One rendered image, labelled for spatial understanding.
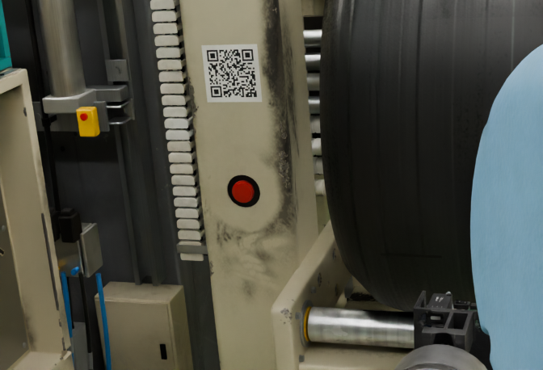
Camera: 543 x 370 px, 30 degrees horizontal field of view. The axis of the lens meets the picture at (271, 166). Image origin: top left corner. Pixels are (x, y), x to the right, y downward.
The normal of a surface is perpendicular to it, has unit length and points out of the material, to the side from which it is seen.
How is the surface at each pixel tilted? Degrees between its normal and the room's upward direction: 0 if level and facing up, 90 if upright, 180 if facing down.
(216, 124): 90
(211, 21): 90
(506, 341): 85
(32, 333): 90
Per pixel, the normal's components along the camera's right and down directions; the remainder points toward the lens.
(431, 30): -0.30, -0.16
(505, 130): -0.99, 0.05
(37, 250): -0.29, 0.32
